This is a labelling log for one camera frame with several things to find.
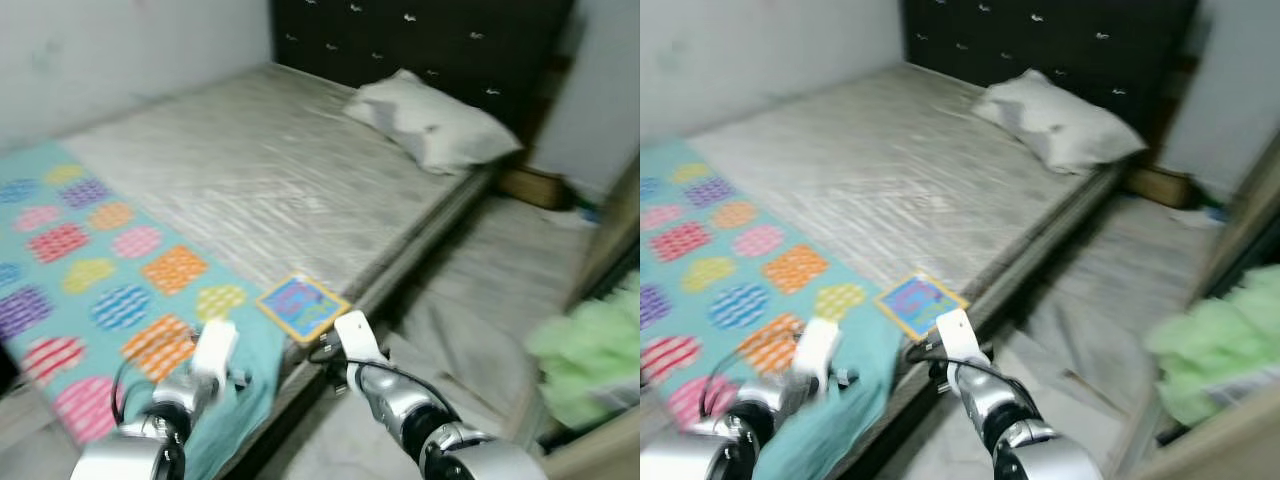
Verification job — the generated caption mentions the blue yellow-edged children's book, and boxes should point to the blue yellow-edged children's book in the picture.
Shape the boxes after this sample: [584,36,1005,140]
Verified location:
[255,272,353,346]
[875,270,969,341]

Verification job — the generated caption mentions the teal blanket with colourful shapes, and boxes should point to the teal blanket with colourful shapes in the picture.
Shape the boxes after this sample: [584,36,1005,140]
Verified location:
[0,140,291,480]
[640,140,906,480]

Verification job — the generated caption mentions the white pillow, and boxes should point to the white pillow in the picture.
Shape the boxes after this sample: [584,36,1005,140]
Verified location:
[342,68,524,176]
[970,68,1149,176]

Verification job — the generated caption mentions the beige quilted mattress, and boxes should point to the beige quilted mattress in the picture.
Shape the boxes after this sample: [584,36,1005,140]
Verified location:
[55,62,501,311]
[685,62,1126,301]

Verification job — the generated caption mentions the light green ruffled garment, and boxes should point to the light green ruffled garment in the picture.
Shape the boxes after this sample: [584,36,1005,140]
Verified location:
[1143,265,1280,426]
[525,275,641,431]

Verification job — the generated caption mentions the black tufted headboard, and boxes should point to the black tufted headboard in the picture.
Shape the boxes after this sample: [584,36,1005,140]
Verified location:
[270,0,579,141]
[900,0,1201,141]

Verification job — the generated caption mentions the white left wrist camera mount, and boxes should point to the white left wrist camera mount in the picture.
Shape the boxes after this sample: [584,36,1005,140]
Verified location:
[792,318,843,391]
[192,318,241,386]

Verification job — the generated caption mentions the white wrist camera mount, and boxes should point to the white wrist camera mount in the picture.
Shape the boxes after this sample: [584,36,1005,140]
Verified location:
[333,310,386,366]
[935,308,986,366]
[792,318,843,391]
[192,318,241,386]

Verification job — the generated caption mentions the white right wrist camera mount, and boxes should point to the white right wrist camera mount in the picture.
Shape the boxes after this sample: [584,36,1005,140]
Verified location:
[935,308,986,366]
[333,310,386,366]

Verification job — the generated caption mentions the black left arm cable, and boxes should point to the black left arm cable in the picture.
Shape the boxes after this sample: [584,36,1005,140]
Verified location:
[108,355,151,431]
[700,375,736,426]

